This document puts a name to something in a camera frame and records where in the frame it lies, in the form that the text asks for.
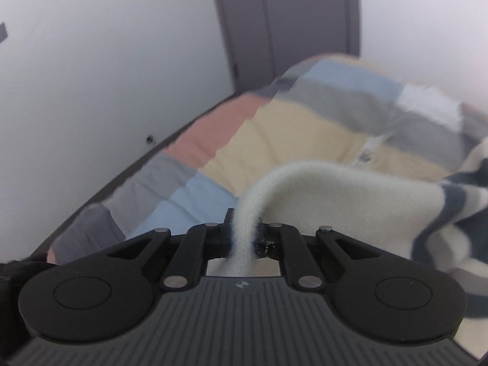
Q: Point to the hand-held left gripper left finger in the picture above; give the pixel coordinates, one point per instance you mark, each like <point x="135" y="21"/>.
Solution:
<point x="219" y="236"/>

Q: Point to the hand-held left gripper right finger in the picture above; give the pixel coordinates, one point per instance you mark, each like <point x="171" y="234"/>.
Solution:
<point x="272" y="242"/>

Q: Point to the cream blue striped sweater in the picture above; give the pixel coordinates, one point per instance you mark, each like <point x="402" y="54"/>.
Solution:
<point x="343" y="206"/>

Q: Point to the patchwork quilt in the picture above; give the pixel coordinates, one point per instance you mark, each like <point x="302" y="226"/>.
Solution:
<point x="297" y="129"/>

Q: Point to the black bag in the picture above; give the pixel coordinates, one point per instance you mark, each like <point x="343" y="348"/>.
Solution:
<point x="11" y="274"/>

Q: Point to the grey door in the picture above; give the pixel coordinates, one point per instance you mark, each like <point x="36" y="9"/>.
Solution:
<point x="286" y="19"/>

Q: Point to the small black wall stopper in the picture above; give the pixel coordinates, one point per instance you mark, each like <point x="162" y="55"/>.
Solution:
<point x="151" y="139"/>

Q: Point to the dark wall plate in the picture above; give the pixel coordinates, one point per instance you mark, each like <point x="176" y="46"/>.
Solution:
<point x="3" y="32"/>

